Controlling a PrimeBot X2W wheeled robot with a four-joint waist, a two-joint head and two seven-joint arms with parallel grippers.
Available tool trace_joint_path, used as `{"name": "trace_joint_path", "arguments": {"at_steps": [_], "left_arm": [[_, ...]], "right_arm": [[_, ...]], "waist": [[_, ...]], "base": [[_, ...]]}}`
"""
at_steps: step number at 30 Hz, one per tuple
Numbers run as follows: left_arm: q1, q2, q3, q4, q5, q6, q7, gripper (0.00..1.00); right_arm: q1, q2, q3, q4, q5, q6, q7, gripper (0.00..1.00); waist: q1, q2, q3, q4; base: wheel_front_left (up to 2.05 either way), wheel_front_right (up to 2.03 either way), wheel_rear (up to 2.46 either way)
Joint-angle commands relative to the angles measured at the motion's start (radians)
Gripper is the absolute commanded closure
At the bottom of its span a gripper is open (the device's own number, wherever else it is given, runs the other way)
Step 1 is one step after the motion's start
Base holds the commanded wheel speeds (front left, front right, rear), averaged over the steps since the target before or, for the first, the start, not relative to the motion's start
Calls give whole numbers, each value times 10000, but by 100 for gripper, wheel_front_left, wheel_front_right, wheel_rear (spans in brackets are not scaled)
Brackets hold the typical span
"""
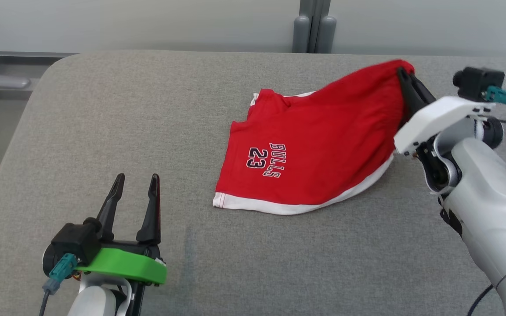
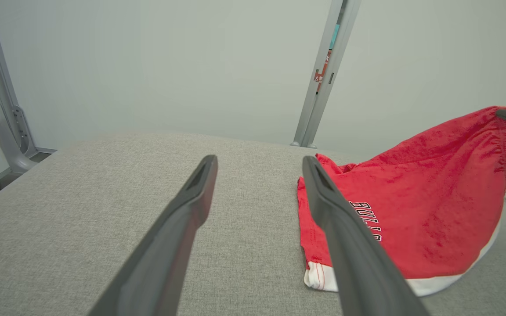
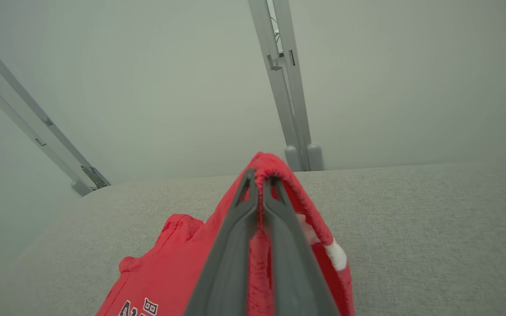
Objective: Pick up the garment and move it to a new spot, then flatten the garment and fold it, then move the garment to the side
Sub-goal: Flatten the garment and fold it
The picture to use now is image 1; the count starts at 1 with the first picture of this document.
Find left cable with teal connector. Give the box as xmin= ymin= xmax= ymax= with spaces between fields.
xmin=38 ymin=253 xmax=80 ymax=316

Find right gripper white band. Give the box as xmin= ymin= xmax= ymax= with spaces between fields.
xmin=393 ymin=67 xmax=496 ymax=157

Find grey vertical wall post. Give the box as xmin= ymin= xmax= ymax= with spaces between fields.
xmin=292 ymin=0 xmax=337 ymax=54

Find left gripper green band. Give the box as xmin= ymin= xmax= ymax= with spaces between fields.
xmin=75 ymin=173 xmax=167 ymax=286

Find red Bulls 23 shorts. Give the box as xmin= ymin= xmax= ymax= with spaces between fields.
xmin=212 ymin=59 xmax=416 ymax=216

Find black braided cable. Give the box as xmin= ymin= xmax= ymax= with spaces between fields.
xmin=467 ymin=284 xmax=495 ymax=316

